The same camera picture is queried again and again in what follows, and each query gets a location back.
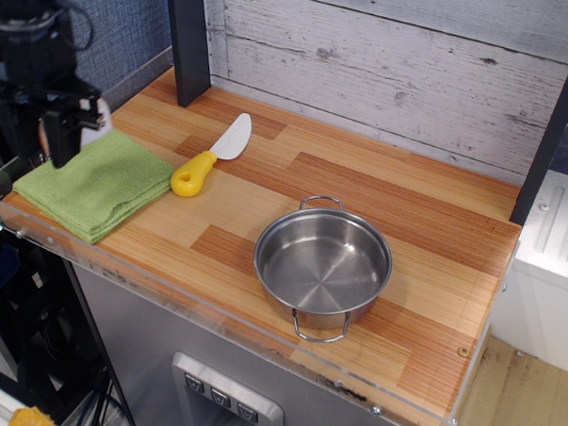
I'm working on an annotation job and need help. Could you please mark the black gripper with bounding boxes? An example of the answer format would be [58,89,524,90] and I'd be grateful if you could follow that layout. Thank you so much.
[0,16,101,169]

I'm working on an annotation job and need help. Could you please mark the small steel pot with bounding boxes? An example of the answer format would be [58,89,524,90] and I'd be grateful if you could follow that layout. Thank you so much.
[253,196,393,344]

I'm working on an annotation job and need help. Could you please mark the white orange toy sushi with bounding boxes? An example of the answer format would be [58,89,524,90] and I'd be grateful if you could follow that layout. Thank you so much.
[40,97,112,150]

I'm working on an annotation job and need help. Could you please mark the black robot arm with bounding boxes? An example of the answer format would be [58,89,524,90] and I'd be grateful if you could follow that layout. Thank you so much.
[0,0,104,169]

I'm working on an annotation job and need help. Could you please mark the green folded cloth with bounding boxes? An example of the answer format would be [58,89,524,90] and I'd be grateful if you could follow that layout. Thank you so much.
[13,130,172,244]

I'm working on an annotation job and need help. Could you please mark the steel cabinet with dispenser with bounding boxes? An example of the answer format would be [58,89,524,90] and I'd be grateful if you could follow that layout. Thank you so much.
[75,267,397,426]

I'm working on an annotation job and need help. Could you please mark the yellow object bottom left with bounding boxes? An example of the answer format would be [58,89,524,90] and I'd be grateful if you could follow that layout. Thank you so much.
[7,407,56,426]

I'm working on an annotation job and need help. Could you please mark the white metal side unit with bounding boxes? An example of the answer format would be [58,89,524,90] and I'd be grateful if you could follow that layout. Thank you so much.
[490,171,568,371]

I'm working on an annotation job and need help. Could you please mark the black crate with cables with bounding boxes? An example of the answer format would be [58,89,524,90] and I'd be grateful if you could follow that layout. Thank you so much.
[0,116,61,168]

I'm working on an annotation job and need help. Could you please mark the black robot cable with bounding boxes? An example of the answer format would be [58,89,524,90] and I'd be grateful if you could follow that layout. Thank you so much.
[50,0,96,55]

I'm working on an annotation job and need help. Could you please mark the yellow handled toy knife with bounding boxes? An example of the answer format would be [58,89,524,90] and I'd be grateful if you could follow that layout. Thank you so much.
[170,113,252,198]

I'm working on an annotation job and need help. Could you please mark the dark left frame post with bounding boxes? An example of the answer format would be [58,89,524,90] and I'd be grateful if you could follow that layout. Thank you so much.
[167,0,211,107]

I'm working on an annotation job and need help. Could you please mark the dark frame post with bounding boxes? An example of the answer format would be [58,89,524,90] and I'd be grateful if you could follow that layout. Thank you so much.
[509,74,568,225]
[167,0,211,107]

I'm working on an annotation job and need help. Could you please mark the dark right frame post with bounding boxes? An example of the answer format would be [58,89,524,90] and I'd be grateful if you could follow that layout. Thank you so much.
[509,74,568,225]

